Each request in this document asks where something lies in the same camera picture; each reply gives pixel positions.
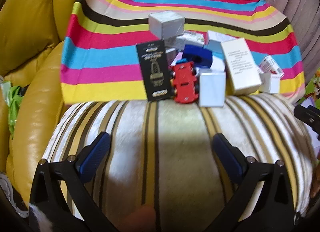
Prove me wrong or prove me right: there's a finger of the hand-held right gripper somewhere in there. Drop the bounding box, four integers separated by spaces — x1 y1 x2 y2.
293 106 320 143
307 105 320 120

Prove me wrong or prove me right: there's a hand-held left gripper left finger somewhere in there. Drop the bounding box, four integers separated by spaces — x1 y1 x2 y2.
28 132 120 232

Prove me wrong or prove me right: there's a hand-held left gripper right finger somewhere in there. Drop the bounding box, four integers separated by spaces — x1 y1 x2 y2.
200 133 295 232

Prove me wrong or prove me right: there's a red and white small box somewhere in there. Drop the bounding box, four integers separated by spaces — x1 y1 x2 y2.
258 56 285 78

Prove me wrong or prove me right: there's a pale grey cube box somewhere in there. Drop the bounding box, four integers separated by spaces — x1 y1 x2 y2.
199 71 227 108

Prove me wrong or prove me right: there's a white box with printed text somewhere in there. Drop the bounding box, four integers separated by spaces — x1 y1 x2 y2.
220 38 262 95

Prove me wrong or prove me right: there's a red toy car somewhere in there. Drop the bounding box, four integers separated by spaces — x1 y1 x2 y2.
171 62 200 104

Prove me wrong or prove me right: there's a black box with gold print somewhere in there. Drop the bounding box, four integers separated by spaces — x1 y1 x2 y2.
136 39 168 102

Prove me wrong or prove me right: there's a dark blue box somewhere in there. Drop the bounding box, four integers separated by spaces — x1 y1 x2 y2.
183 44 213 71

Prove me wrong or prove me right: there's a light blue and white box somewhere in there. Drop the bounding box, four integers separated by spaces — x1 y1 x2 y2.
205 30 237 54

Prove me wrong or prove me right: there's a white box with small print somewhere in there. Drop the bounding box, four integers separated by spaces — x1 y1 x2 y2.
184 30 206 46

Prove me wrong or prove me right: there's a silver rectangular box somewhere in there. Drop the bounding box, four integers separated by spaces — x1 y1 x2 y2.
164 35 187 50

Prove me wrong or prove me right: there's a silver grey cube box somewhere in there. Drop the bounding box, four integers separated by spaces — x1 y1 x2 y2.
148 10 186 40

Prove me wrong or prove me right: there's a white fluffy cloth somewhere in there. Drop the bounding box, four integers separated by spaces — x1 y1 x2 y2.
29 203 53 232

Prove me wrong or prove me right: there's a green cloth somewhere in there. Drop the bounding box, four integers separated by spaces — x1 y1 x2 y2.
0 76 25 140

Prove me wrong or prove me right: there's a colourful striped cloth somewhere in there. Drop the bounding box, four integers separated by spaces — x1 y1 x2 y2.
60 0 306 104

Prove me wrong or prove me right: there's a yellow leather sofa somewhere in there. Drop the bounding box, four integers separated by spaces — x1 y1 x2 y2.
0 0 90 222

